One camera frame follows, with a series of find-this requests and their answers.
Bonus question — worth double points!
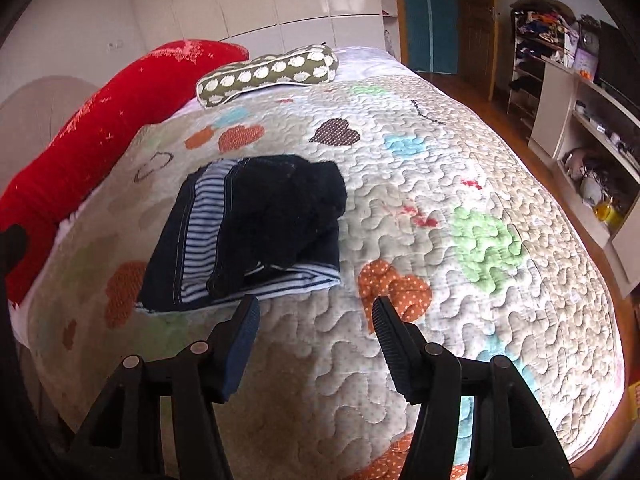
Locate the quilted heart pattern bedspread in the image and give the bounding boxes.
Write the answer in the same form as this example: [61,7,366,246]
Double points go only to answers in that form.
[28,76,625,479]

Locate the striped navy patched pants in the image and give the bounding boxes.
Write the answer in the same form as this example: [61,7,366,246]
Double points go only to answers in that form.
[137,155,347,313]

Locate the olive white patterned pillow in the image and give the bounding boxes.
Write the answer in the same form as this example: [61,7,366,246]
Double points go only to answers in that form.
[195,44,340,108]

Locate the long red bolster pillow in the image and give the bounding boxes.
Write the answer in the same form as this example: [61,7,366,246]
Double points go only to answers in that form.
[1,39,250,304]

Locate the brown wooden door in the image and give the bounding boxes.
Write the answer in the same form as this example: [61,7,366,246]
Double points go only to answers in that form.
[458,0,499,101]

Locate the beige round headboard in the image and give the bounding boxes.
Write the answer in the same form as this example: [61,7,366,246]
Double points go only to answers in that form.
[0,76,99,192]

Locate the dark cluttered shoe rack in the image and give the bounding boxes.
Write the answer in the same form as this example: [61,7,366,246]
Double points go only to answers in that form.
[506,0,601,129]

